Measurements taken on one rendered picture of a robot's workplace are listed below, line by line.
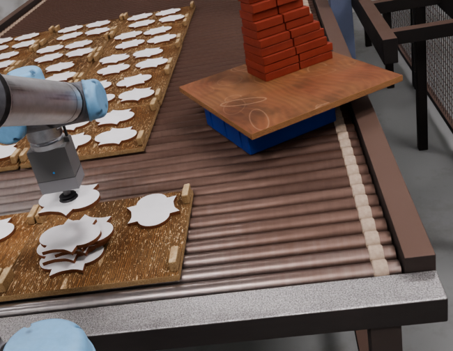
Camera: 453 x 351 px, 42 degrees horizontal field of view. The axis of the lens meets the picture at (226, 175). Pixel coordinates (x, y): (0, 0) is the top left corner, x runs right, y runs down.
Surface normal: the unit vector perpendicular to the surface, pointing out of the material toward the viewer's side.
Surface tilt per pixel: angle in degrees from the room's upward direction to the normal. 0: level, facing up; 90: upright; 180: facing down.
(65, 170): 90
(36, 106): 108
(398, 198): 0
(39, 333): 5
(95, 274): 0
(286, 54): 90
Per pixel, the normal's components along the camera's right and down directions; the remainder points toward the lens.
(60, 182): 0.03, 0.48
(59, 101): 0.99, 0.05
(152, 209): -0.18, -0.86
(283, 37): 0.46, 0.36
